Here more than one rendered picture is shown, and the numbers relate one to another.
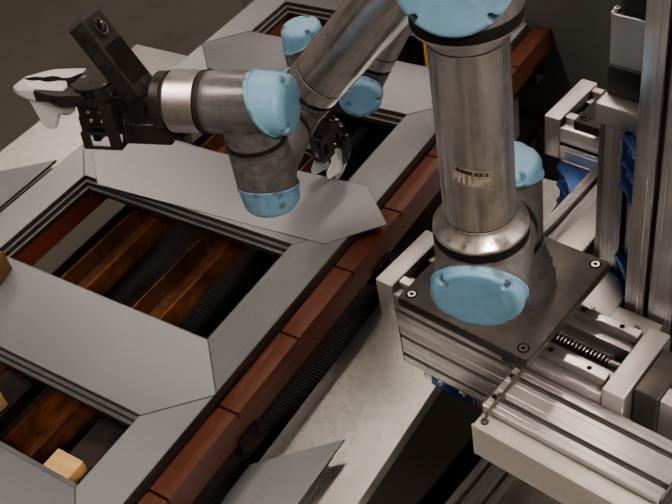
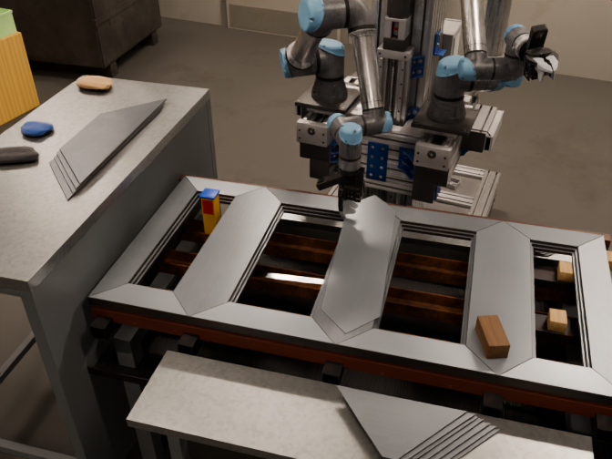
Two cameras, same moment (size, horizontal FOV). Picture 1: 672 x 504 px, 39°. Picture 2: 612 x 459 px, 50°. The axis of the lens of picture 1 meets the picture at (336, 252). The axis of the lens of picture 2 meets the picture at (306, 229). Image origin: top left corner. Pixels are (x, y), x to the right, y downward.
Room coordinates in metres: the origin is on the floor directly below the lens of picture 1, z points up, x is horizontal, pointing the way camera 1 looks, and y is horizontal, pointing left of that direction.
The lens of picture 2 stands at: (2.48, 1.64, 2.18)
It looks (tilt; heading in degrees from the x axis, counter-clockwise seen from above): 36 degrees down; 244
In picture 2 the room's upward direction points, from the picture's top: straight up
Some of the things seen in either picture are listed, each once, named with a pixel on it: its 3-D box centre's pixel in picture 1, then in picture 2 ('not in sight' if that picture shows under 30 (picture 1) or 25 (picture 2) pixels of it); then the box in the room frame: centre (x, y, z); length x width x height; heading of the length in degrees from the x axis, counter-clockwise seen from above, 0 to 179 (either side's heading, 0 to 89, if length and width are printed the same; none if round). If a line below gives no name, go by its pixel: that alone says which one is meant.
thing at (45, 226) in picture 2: not in sight; (63, 158); (2.38, -0.57, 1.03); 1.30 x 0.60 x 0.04; 49
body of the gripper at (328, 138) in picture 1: (317, 124); (351, 182); (1.51, -0.02, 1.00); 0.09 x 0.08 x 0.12; 139
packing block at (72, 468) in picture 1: (64, 472); (566, 271); (0.98, 0.51, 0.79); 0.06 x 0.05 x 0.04; 49
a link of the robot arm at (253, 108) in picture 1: (248, 105); (518, 40); (0.94, 0.06, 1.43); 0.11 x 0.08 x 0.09; 67
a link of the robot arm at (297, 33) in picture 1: (306, 50); (350, 140); (1.51, -0.02, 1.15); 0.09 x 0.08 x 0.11; 81
